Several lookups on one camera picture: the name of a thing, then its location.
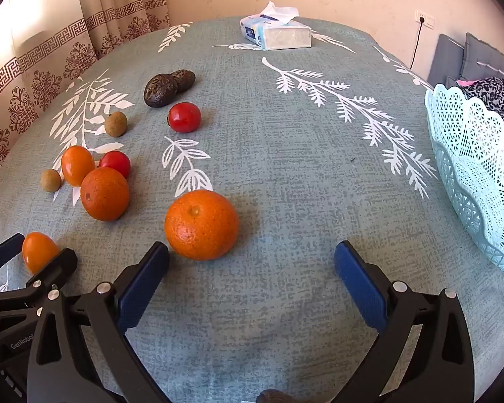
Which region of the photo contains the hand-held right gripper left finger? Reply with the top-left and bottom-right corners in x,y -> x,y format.
26,241 -> 171,403

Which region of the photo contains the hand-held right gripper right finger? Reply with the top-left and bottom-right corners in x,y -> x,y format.
334,240 -> 475,403

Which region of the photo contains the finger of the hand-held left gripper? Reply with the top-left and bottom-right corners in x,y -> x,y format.
0,248 -> 78,316
0,233 -> 26,292

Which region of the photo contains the small oval orange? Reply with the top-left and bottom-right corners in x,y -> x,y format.
22,232 -> 60,275
61,145 -> 96,187

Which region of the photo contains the large round orange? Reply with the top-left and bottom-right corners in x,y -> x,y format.
164,190 -> 240,262

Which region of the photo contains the red tomato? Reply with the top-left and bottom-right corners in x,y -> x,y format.
98,150 -> 132,179
167,102 -> 202,134

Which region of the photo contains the light blue plastic basket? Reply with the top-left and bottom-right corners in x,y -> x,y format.
425,84 -> 504,278

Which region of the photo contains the teal leaf-print tablecloth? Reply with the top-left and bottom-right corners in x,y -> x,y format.
0,17 -> 504,403

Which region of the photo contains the dark wrinkled passion fruit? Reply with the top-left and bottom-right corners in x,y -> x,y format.
143,74 -> 179,108
170,69 -> 196,93

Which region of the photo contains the beige patterned curtain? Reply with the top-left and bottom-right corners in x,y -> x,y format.
0,0 -> 171,215

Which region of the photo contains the leopard print cloth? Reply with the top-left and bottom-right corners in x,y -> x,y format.
462,76 -> 504,137

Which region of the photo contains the white tissue box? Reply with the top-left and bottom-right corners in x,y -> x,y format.
239,1 -> 312,51

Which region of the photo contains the large grey cushion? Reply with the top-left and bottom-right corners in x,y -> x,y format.
464,32 -> 504,80

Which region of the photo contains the black power cable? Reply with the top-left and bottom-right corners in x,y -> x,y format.
410,21 -> 424,70

